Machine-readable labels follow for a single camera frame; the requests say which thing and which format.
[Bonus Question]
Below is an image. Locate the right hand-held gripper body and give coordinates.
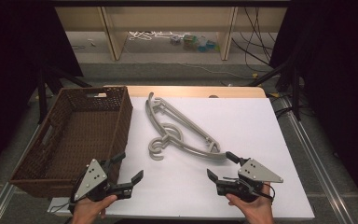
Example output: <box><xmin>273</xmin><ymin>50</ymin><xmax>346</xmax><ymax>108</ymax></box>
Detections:
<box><xmin>215</xmin><ymin>157</ymin><xmax>284</xmax><ymax>203</ymax></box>

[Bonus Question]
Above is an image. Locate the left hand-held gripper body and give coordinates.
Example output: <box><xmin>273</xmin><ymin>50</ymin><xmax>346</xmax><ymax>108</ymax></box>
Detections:
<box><xmin>74</xmin><ymin>158</ymin><xmax>134</xmax><ymax>203</ymax></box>

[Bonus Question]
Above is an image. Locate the brown wicker basket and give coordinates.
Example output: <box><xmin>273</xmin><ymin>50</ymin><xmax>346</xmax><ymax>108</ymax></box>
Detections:
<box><xmin>8</xmin><ymin>86</ymin><xmax>134</xmax><ymax>199</ymax></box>

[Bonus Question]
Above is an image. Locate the person's left hand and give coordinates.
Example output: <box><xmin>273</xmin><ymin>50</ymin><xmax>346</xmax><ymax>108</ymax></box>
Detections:
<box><xmin>70</xmin><ymin>194</ymin><xmax>118</xmax><ymax>224</ymax></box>

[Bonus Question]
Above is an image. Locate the person's right hand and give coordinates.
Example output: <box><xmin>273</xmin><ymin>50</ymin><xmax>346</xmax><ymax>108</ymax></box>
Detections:
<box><xmin>225</xmin><ymin>182</ymin><xmax>276</xmax><ymax>224</ymax></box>

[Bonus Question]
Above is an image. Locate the white table mat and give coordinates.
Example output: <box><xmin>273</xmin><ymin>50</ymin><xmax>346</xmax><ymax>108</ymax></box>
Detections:
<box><xmin>48</xmin><ymin>96</ymin><xmax>315</xmax><ymax>221</ymax></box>

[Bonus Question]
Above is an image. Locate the black tripod stand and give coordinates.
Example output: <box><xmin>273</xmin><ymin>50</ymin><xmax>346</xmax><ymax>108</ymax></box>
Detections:
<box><xmin>248</xmin><ymin>57</ymin><xmax>302</xmax><ymax>122</ymax></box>
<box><xmin>35</xmin><ymin>60</ymin><xmax>92</xmax><ymax>125</ymax></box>

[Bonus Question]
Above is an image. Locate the pile of small colourful things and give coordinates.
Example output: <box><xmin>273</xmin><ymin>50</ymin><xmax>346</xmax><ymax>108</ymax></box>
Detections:
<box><xmin>169</xmin><ymin>33</ymin><xmax>221</xmax><ymax>53</ymax></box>

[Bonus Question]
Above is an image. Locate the black curtain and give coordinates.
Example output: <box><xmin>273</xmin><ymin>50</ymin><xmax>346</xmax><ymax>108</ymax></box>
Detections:
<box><xmin>0</xmin><ymin>0</ymin><xmax>85</xmax><ymax>188</ymax></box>
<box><xmin>268</xmin><ymin>0</ymin><xmax>358</xmax><ymax>216</ymax></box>

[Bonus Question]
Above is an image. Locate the wooden shelf unit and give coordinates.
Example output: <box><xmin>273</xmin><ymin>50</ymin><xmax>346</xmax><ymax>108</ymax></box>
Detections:
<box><xmin>54</xmin><ymin>6</ymin><xmax>288</xmax><ymax>62</ymax></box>

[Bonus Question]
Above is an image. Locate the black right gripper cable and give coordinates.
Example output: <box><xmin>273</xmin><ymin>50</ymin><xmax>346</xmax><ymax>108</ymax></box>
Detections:
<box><xmin>223</xmin><ymin>175</ymin><xmax>276</xmax><ymax>202</ymax></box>

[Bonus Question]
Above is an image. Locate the metal floor rail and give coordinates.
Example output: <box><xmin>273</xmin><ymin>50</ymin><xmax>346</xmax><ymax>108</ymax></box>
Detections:
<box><xmin>0</xmin><ymin>122</ymin><xmax>43</xmax><ymax>224</ymax></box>
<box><xmin>279</xmin><ymin>96</ymin><xmax>355</xmax><ymax>224</ymax></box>

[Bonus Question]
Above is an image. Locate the long white floor cable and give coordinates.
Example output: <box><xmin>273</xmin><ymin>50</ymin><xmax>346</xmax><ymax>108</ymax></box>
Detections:
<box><xmin>122</xmin><ymin>46</ymin><xmax>254</xmax><ymax>79</ymax></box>

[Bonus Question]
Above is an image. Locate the white cord bundle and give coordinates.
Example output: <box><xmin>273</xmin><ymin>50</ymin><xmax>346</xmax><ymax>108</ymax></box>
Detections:
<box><xmin>127</xmin><ymin>30</ymin><xmax>187</xmax><ymax>42</ymax></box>

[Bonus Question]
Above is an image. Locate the bundle of black cables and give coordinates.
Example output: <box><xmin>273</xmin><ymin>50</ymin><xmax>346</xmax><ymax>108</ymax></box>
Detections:
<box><xmin>231</xmin><ymin>6</ymin><xmax>282</xmax><ymax>73</ymax></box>

